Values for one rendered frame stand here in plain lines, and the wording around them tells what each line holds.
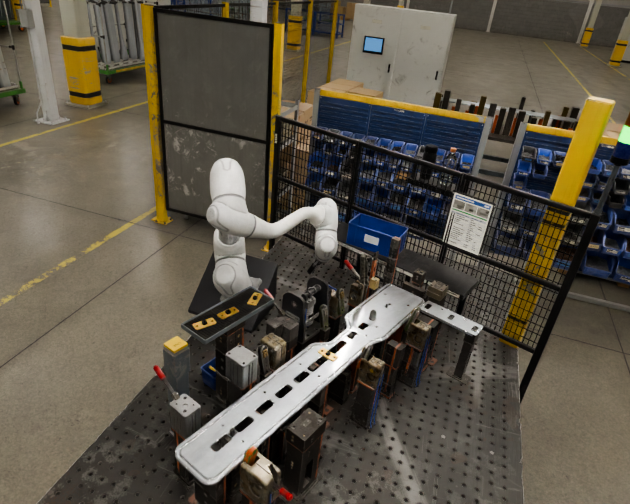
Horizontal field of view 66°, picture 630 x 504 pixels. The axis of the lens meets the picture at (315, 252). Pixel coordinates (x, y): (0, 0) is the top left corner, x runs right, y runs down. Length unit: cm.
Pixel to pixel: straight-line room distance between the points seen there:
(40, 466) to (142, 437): 103
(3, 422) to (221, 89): 288
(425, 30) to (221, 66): 492
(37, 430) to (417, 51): 745
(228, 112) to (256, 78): 41
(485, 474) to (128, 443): 140
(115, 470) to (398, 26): 778
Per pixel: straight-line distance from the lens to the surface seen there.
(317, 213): 224
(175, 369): 183
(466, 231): 263
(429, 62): 869
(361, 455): 210
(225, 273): 238
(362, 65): 889
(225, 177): 194
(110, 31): 1194
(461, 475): 216
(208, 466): 166
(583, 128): 240
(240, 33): 424
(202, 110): 454
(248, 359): 181
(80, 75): 940
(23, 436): 326
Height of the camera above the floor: 234
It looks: 30 degrees down
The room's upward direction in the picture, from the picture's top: 6 degrees clockwise
